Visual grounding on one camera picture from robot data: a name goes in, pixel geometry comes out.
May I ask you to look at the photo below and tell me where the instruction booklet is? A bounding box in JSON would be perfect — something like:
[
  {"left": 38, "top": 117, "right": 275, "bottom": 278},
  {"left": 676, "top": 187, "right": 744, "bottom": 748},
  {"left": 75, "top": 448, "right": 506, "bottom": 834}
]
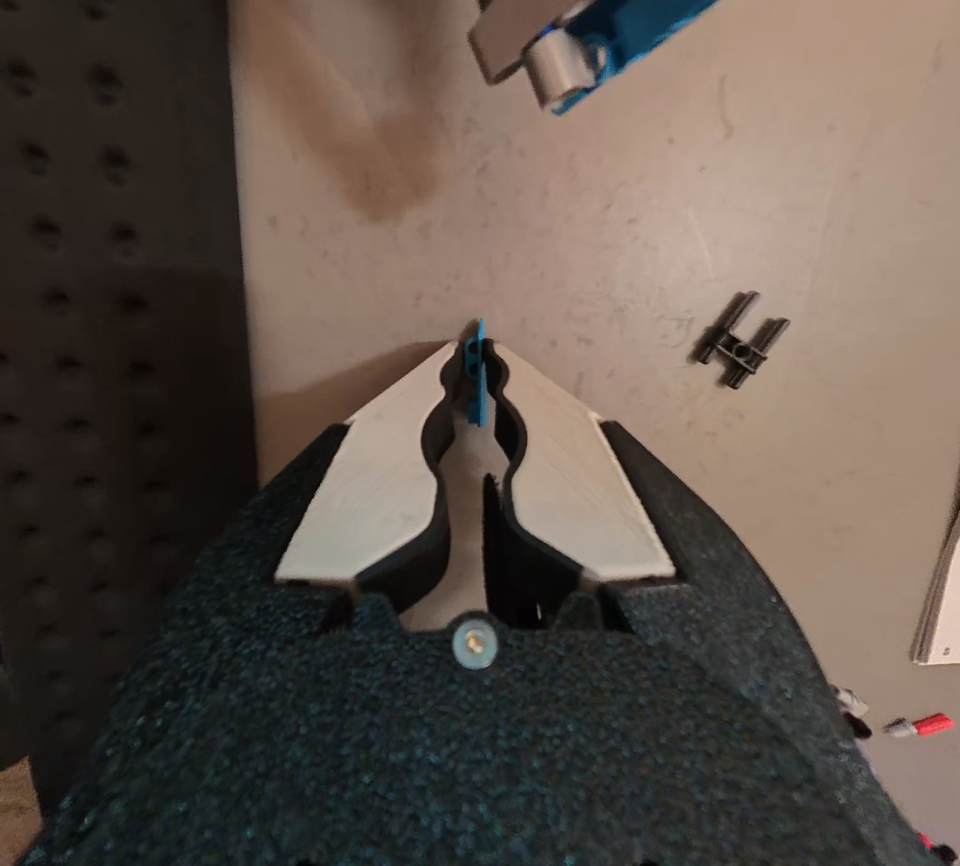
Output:
[{"left": 909, "top": 457, "right": 960, "bottom": 667}]

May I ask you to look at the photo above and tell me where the pile of small building pieces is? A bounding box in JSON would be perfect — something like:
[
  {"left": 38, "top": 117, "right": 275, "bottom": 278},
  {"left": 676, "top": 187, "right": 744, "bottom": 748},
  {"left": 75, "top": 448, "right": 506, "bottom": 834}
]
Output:
[{"left": 831, "top": 685, "right": 960, "bottom": 861}]

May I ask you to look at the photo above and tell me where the black pin connector piece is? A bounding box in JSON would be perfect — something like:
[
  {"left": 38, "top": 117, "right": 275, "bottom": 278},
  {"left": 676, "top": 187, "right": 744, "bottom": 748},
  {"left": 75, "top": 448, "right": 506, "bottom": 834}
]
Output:
[{"left": 690, "top": 290, "right": 792, "bottom": 391}]

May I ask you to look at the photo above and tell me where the black perforated panel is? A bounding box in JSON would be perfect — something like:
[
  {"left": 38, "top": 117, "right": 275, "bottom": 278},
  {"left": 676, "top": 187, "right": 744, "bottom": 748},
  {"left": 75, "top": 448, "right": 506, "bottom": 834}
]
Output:
[{"left": 0, "top": 0, "right": 260, "bottom": 815}]

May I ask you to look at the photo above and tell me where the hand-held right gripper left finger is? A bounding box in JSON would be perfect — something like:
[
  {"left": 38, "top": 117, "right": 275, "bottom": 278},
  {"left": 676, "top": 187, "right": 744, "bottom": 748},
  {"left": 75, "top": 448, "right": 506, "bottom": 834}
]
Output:
[{"left": 273, "top": 340, "right": 462, "bottom": 614}]

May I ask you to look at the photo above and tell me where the blue beam piece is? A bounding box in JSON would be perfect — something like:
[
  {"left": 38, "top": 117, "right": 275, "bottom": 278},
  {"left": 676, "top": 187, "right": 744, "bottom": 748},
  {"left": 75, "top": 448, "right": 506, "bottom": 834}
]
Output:
[{"left": 461, "top": 317, "right": 494, "bottom": 430}]

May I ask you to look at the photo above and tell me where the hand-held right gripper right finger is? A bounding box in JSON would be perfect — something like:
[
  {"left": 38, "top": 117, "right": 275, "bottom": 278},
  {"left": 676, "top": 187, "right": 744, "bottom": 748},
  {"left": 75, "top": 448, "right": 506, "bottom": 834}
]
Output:
[{"left": 486, "top": 340, "right": 678, "bottom": 586}]

